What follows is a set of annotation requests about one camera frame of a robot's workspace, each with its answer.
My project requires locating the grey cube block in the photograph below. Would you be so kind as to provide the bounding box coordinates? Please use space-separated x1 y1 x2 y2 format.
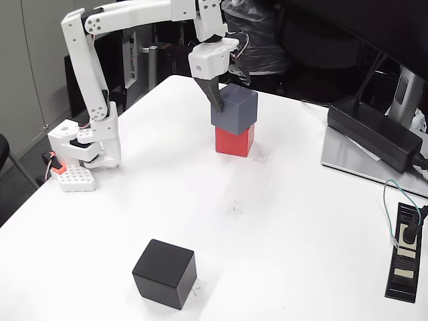
210 83 259 136

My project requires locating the black cube block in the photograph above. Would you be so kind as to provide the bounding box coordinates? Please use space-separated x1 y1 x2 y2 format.
132 238 198 310

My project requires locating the black desktop case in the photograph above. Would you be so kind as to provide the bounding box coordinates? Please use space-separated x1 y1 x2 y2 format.
156 29 201 80

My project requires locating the plastic wrapped bin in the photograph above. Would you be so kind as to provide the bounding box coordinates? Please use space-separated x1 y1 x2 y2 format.
221 0 288 76

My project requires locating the red cube block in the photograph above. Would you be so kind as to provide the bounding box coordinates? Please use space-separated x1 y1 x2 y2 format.
215 124 255 158

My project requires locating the grey computer tower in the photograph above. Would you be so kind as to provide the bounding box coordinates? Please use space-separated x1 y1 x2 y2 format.
122 28 158 90

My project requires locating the silver monitor stand base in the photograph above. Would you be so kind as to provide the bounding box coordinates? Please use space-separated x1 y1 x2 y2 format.
320 125 428 198

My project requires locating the black monitor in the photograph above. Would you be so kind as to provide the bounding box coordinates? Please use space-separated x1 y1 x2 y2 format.
280 0 428 80

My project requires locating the black power adapter brick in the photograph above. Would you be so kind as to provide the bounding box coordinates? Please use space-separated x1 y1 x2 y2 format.
326 95 424 173

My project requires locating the white paper sheet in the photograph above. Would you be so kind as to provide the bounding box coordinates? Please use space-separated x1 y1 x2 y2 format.
344 133 382 163

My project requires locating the white perforated clamp block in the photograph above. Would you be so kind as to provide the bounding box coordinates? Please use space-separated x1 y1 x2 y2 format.
55 164 98 193

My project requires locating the silver monitor stand neck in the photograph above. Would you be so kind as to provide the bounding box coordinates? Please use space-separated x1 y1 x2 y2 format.
389 65 428 130

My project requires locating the black chair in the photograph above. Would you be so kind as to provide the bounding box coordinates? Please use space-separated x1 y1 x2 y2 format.
0 133 41 190

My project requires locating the black power plug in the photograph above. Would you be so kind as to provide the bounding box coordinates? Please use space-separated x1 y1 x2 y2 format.
401 203 428 244

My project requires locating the black table outlet strip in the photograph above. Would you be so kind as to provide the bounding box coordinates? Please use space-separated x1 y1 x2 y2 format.
384 202 424 304

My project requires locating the orange cable connector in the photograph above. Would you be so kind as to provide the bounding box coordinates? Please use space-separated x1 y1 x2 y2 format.
41 150 66 175

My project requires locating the thin green cable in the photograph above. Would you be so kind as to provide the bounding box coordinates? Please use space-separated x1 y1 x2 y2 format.
383 179 421 249

